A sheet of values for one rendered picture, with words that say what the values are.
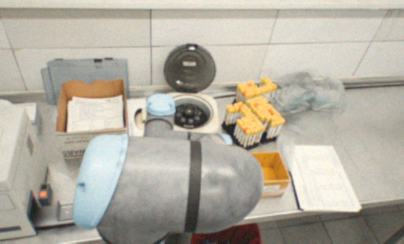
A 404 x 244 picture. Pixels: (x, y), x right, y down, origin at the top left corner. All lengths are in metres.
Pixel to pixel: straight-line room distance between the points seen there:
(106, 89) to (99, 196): 1.08
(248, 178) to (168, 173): 0.10
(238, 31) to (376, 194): 0.84
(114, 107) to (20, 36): 0.42
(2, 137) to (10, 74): 0.53
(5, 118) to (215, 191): 0.81
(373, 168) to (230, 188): 1.19
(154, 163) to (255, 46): 1.18
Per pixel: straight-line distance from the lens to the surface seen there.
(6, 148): 1.00
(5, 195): 0.99
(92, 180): 0.38
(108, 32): 1.36
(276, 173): 1.29
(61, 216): 1.14
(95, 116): 1.37
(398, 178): 1.56
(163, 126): 0.80
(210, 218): 0.38
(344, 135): 1.60
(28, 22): 1.37
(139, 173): 0.37
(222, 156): 0.39
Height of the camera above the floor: 1.88
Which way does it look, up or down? 45 degrees down
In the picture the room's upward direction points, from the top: 8 degrees clockwise
